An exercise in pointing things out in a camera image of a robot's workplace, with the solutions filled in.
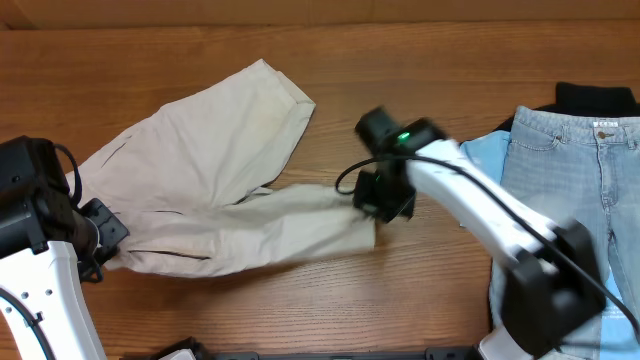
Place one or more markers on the light blue denim jeans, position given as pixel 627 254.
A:
pixel 584 168

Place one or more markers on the light blue t-shirt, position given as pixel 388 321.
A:
pixel 488 153

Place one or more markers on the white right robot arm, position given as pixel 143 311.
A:
pixel 553 285

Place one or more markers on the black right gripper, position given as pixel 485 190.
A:
pixel 381 198

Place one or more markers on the black garment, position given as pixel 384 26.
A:
pixel 593 101

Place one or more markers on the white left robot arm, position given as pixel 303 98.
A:
pixel 51 243

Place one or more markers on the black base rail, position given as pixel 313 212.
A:
pixel 190 348

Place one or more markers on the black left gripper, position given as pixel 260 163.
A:
pixel 107 228

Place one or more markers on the beige cotton shorts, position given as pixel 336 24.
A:
pixel 192 184

